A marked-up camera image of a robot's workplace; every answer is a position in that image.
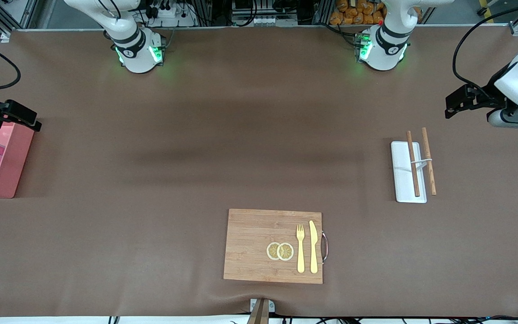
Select pink plastic bin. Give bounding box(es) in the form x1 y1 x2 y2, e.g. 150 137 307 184
0 119 36 199

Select brown wooden stick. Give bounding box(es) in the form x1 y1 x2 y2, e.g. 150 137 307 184
406 130 420 198
422 127 437 196

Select white rectangular tray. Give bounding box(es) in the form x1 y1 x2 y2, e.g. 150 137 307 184
391 141 428 203

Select orange round items pile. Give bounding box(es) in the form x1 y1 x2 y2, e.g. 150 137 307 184
330 0 423 26

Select brown table cover mat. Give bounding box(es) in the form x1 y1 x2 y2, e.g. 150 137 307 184
0 28 518 318

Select white power strip black plugs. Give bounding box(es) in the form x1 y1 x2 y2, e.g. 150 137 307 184
144 0 196 27

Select white outlet strip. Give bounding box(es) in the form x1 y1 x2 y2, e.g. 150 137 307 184
232 16 298 27

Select yellow plastic knife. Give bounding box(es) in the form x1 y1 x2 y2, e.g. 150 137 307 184
309 220 319 274

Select yellow plastic fork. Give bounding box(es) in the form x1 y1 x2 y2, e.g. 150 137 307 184
296 224 305 274

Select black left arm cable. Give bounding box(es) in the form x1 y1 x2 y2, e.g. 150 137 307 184
452 2 518 90

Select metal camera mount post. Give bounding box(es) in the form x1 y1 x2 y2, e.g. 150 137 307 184
246 298 276 324

